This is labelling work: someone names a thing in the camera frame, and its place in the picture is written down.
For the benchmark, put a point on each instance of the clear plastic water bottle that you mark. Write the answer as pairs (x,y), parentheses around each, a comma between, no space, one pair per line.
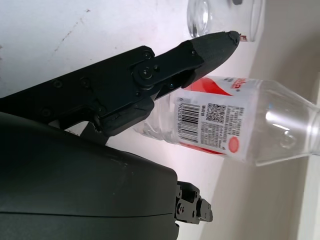
(237,120)

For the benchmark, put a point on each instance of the clear glass cup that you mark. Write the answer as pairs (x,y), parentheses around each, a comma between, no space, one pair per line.
(220,17)

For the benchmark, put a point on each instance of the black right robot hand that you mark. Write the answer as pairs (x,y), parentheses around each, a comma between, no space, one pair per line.
(75,187)

